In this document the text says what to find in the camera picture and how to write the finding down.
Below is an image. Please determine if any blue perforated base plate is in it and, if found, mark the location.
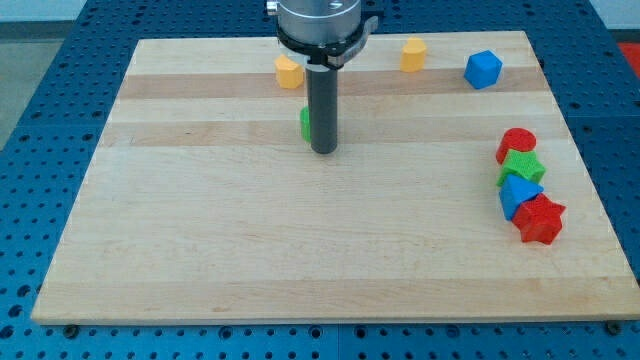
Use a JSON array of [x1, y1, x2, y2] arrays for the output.
[[1, 0, 639, 359]]

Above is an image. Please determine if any yellow half-cylinder block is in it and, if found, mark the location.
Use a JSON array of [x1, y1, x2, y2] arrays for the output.
[[400, 37, 427, 73]]

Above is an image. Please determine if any green star block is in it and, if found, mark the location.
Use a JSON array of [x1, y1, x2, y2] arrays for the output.
[[496, 149, 546, 187]]

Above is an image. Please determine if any green block behind rod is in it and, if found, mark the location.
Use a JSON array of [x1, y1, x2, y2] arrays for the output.
[[299, 106, 311, 143]]

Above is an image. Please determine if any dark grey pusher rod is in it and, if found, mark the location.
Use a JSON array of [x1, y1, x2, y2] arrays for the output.
[[306, 70, 338, 154]]

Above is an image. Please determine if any red star block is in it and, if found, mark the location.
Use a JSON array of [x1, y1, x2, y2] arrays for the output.
[[511, 193, 566, 245]]

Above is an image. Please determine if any blue cube block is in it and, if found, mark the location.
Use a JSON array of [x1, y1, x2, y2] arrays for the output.
[[464, 50, 503, 90]]

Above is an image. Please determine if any yellow pentagon block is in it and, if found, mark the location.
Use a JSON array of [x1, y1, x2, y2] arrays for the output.
[[274, 55, 304, 89]]

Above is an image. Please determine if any blue triangle block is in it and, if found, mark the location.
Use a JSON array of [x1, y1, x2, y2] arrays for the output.
[[499, 174, 544, 221]]

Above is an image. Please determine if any wooden board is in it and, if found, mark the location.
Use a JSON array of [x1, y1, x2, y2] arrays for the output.
[[31, 31, 639, 326]]

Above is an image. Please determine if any red cylinder block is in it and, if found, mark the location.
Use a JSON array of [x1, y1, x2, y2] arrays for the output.
[[495, 127, 537, 164]]

